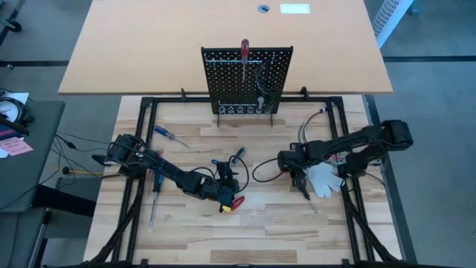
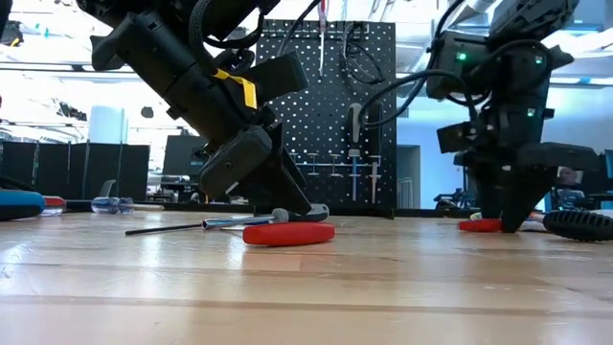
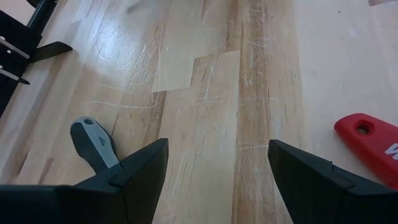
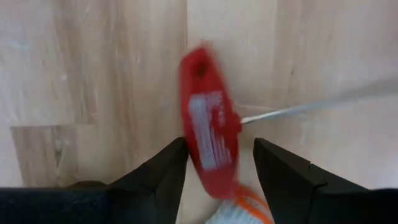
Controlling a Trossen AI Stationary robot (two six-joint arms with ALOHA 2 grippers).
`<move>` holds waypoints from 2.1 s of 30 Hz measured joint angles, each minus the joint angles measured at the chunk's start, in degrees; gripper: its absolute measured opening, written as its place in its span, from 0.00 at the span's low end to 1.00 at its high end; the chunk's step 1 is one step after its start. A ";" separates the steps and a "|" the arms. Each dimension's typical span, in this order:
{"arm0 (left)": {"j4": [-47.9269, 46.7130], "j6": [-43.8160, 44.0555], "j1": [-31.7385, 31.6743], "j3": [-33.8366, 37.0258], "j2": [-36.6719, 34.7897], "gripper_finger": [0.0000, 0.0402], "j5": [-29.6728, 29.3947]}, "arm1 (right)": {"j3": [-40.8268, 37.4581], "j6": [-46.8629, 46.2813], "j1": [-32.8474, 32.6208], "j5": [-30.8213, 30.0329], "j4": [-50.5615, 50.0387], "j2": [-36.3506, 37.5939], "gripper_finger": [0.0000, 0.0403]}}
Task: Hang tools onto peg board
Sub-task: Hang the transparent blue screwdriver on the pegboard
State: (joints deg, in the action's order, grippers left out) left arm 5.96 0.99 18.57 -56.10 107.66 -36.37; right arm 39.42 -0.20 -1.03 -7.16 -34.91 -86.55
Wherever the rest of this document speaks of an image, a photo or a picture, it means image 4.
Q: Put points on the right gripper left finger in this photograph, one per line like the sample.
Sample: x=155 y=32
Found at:
x=155 y=193

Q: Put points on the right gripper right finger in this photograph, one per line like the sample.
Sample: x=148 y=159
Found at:
x=298 y=196

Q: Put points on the white work glove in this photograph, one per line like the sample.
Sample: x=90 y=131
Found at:
x=236 y=214

